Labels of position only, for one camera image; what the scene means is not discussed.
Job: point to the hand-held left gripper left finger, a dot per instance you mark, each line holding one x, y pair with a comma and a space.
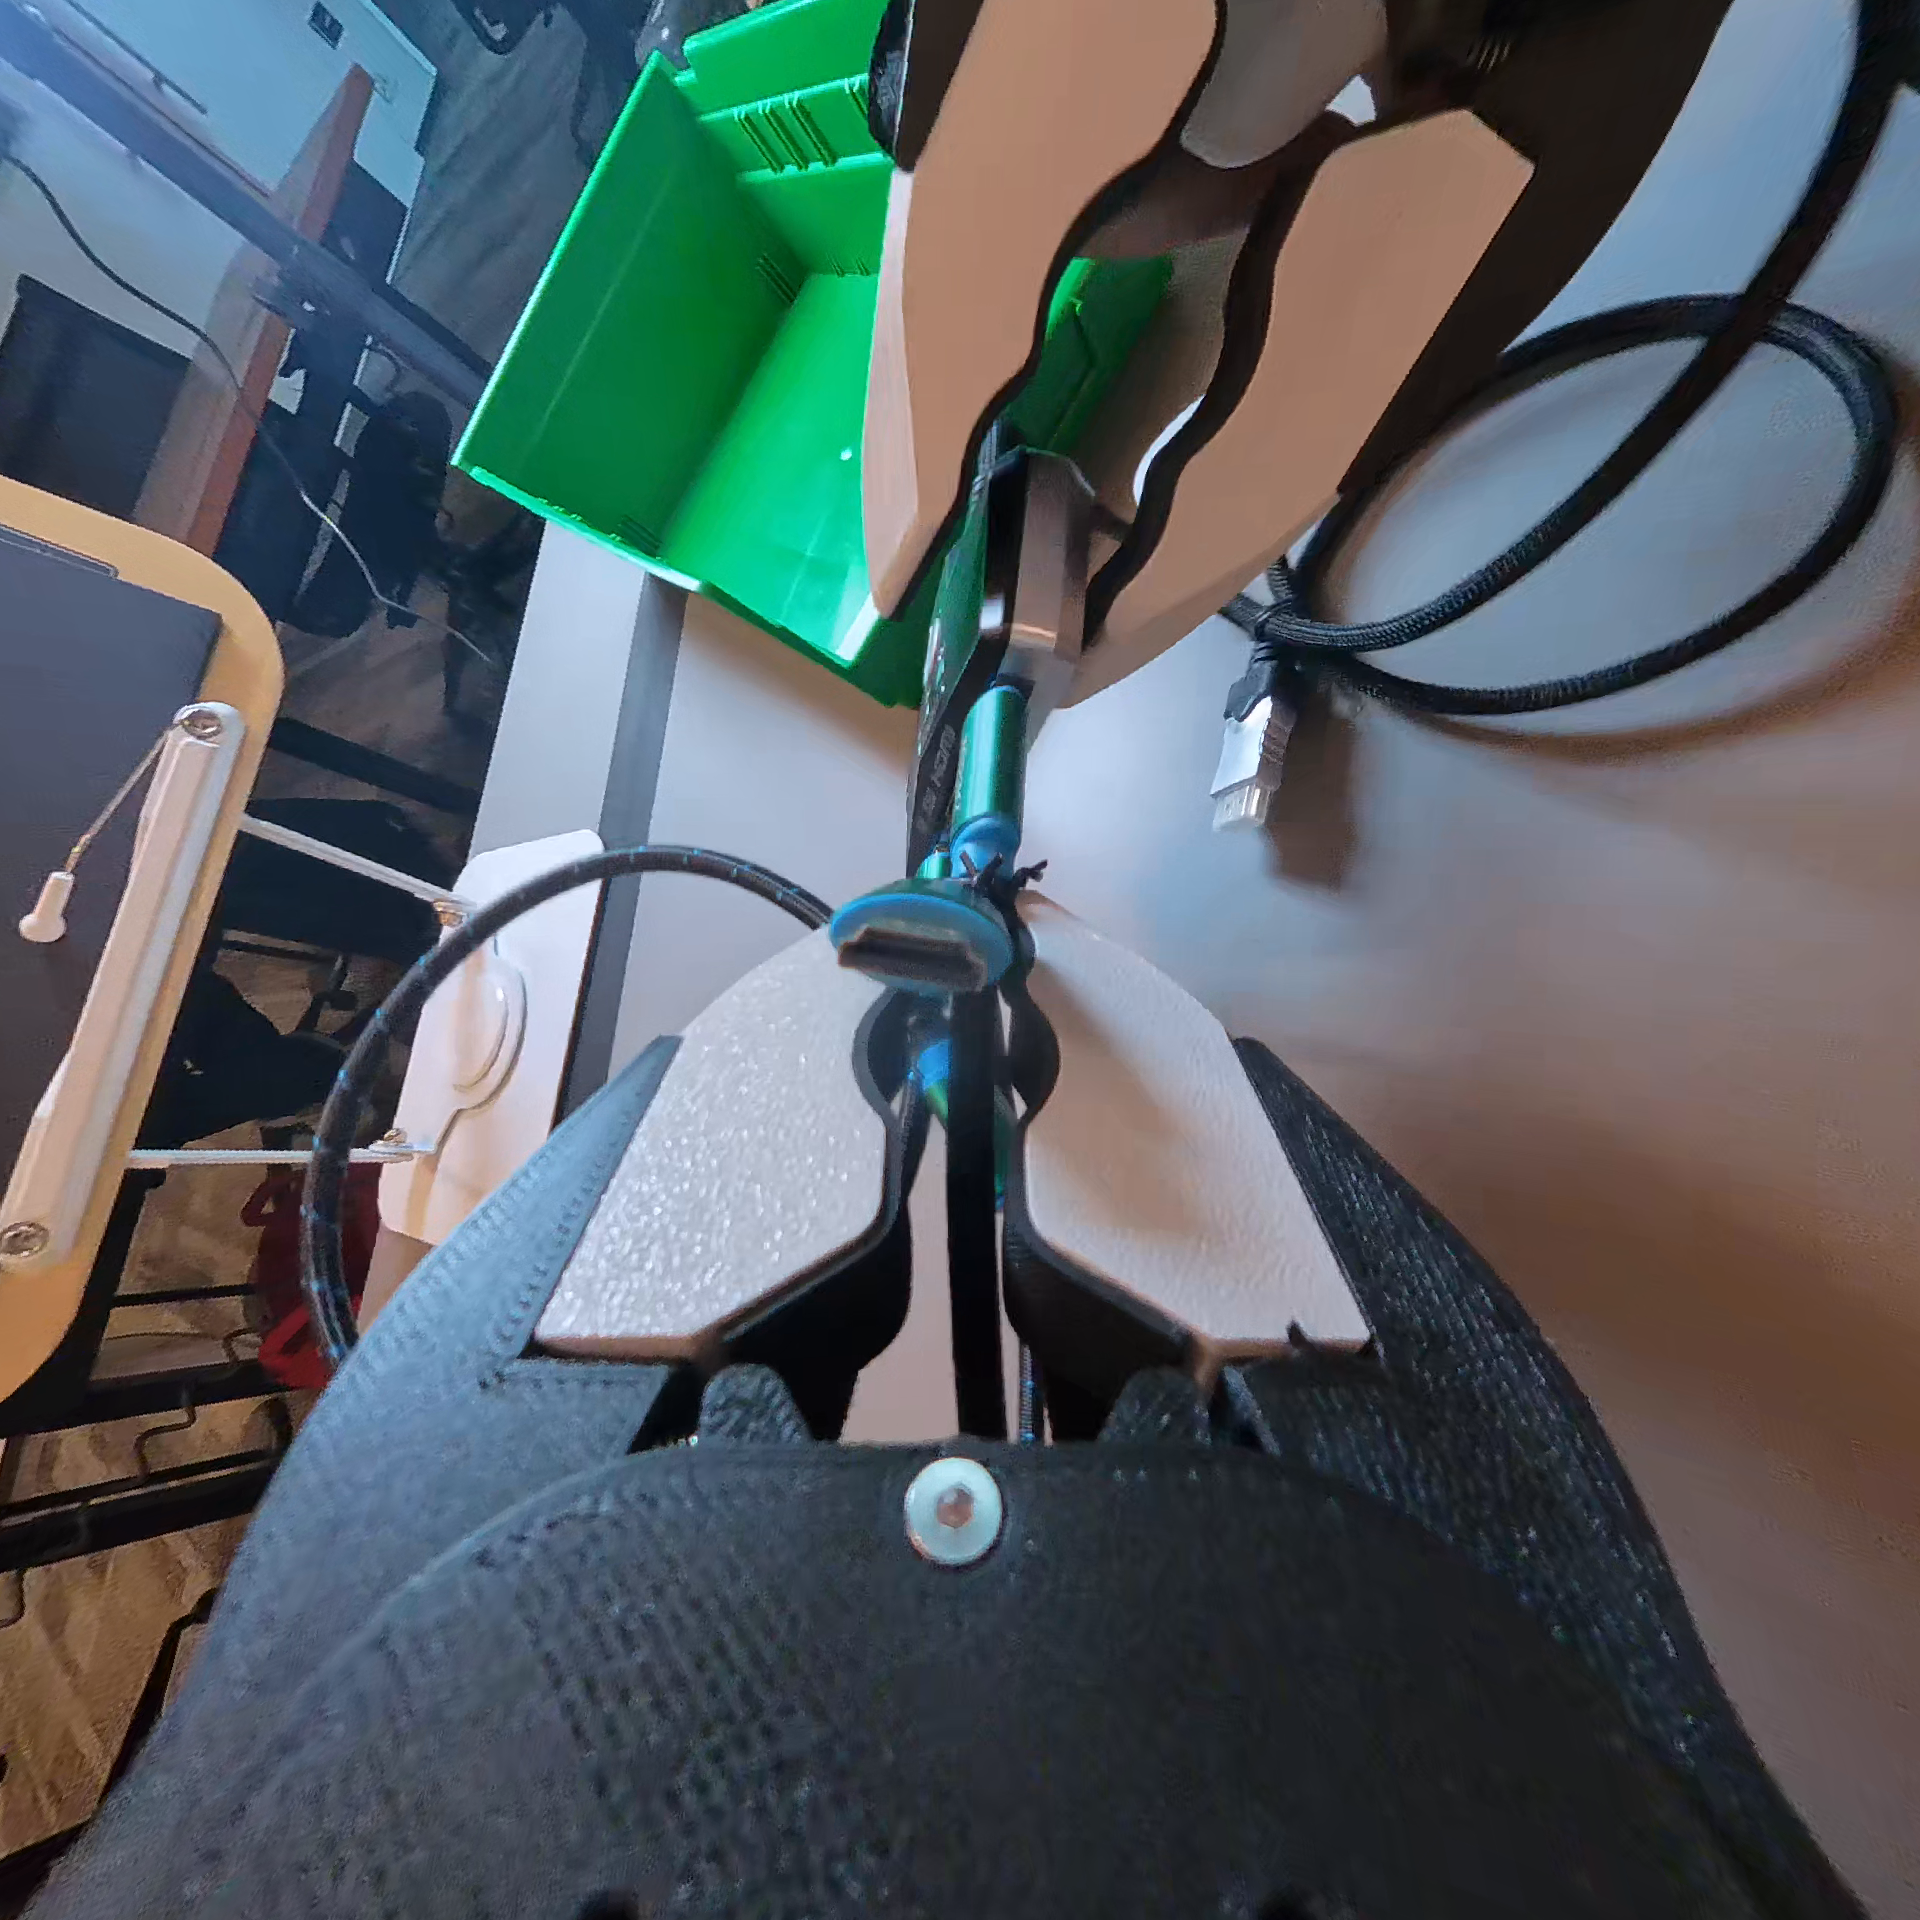
734, 1201

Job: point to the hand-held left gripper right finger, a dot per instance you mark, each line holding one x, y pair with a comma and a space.
1184, 1201

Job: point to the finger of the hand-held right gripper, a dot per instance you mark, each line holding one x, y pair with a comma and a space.
991, 181
1351, 301

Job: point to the green plastic bin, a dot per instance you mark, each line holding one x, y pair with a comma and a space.
674, 375

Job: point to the red bag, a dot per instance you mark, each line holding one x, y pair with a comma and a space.
293, 1320

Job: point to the white rod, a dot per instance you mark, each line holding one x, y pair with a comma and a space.
224, 1152
344, 861

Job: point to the black office chair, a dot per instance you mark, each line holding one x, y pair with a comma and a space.
404, 495

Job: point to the desk with wooden edge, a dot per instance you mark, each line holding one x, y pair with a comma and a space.
91, 674
301, 255

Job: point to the white plastic mount plate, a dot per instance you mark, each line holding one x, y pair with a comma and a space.
480, 1034

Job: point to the white desk bracket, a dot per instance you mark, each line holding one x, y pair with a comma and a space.
135, 960

